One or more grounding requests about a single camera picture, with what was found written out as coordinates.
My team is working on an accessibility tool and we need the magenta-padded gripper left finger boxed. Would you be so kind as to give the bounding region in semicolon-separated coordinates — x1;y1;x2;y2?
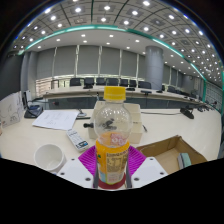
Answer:
57;145;99;188

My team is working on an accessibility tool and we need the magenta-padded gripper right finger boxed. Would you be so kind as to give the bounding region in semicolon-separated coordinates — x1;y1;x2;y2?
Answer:
127;145;169;189

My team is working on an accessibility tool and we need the yellow-capped clear drink bottle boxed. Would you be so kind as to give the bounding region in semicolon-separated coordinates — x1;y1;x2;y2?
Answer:
93;85;133;186

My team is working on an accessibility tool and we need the brown cardboard box, red label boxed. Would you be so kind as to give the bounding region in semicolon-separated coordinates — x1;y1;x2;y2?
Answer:
135;134;208;176

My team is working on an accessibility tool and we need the pale green small pack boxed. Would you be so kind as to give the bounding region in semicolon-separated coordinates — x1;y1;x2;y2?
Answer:
177;152;193;170

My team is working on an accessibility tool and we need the white printed paper sheet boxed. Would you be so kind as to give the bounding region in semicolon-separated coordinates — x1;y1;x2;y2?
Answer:
31;109;81;131

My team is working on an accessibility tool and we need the black desk microphone unit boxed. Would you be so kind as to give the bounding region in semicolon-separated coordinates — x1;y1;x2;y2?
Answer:
179;106;195;120

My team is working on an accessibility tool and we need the long curved conference desk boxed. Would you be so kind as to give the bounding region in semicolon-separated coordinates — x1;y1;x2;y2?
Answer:
41;85;214;111

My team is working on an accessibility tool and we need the black desk console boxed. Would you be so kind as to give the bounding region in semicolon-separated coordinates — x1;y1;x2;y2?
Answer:
23;104;44;119

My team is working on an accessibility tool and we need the row of black office chairs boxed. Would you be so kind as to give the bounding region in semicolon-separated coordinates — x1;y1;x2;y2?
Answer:
69;77;178;94

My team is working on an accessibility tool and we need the group of ceiling lights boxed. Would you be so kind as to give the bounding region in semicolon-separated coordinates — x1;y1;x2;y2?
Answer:
13;0;224;84

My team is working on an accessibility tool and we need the white mug with blue handle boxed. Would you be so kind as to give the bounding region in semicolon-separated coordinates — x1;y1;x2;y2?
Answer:
33;143;68;175

